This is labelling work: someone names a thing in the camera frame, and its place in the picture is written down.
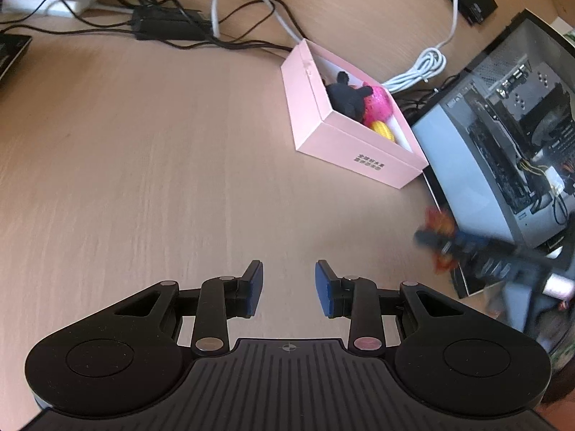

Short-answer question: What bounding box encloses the pink cardboard box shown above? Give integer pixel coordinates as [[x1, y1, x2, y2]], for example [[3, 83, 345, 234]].
[[281, 38, 429, 188]]

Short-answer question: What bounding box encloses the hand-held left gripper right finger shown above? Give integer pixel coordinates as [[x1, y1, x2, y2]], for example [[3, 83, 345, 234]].
[[314, 259, 468, 359]]

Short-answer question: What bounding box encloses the grey cable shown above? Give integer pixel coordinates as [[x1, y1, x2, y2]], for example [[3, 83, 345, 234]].
[[211, 0, 306, 48]]

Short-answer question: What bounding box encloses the orange toy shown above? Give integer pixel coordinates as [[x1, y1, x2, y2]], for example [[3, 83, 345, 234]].
[[424, 208, 460, 274]]

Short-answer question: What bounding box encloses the black cables tangle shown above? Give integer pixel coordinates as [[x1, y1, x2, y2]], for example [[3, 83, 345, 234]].
[[0, 0, 295, 57]]

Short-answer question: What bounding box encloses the glass sided computer case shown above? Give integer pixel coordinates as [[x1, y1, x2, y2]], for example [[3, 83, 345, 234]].
[[411, 8, 575, 299]]

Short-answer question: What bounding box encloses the black cable bundle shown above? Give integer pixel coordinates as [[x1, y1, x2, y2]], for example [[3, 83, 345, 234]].
[[394, 74, 463, 120]]

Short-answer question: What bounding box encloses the white bundled power cable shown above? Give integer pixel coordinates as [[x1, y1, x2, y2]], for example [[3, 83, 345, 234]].
[[382, 0, 468, 95]]

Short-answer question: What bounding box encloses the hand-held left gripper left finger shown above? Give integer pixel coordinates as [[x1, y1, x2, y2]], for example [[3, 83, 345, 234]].
[[114, 259, 264, 357]]

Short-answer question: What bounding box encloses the yellow toy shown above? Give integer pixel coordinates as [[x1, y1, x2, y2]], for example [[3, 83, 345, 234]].
[[371, 120, 397, 143]]

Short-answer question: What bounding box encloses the black keyboard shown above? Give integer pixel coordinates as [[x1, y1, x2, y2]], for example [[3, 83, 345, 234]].
[[0, 33, 33, 91]]

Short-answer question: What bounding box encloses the white power strip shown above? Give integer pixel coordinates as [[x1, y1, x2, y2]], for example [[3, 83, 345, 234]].
[[2, 0, 97, 18]]

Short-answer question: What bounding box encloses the black plush toy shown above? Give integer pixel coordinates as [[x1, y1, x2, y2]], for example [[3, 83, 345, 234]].
[[324, 72, 373, 123]]

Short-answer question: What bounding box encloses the pink ball toy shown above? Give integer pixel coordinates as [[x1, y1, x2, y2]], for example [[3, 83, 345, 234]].
[[363, 82, 392, 127]]

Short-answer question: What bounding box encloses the black power adapter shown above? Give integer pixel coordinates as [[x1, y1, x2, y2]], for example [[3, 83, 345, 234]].
[[132, 5, 212, 41]]

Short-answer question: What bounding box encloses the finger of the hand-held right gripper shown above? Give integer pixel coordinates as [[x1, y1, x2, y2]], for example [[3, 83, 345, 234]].
[[414, 229, 477, 258]]

